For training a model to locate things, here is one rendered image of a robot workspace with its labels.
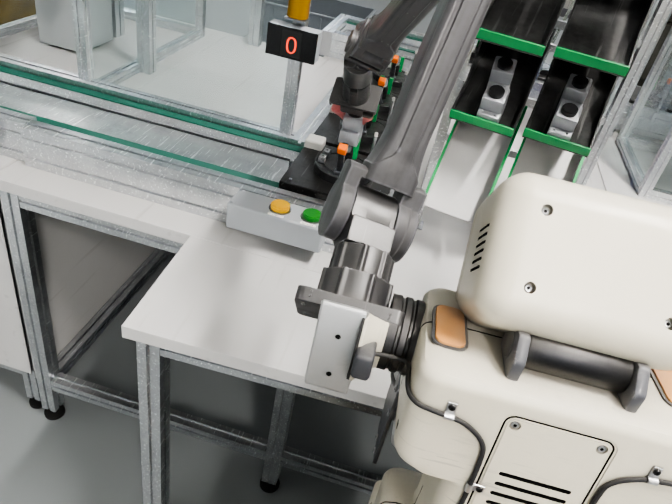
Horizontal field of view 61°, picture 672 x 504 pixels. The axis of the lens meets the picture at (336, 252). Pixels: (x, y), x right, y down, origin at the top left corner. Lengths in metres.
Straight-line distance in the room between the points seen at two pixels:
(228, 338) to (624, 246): 0.70
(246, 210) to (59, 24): 1.23
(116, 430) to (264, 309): 1.00
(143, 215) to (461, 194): 0.70
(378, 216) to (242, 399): 1.47
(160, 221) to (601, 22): 0.99
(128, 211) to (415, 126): 0.84
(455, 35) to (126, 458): 1.59
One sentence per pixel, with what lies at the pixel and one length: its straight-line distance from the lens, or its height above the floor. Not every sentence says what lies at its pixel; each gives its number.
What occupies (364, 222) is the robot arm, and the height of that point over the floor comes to 1.26.
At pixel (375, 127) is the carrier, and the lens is 1.61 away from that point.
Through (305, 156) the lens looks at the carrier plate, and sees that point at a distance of 1.42.
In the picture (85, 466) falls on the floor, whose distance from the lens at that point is 1.95.
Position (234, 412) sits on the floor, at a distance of 2.04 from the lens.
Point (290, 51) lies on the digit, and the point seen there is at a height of 1.19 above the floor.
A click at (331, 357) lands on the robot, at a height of 1.16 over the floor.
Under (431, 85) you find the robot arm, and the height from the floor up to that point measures 1.40.
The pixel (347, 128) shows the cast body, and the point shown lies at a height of 1.09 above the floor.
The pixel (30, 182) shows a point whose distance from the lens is 1.49.
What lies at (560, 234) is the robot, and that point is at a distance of 0.55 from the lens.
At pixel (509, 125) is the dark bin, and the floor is 1.20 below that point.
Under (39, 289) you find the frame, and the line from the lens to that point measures 1.71.
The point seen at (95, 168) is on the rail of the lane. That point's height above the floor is 0.91.
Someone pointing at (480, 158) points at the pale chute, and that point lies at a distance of 1.32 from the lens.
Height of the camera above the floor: 1.61
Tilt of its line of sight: 35 degrees down
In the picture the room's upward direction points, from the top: 12 degrees clockwise
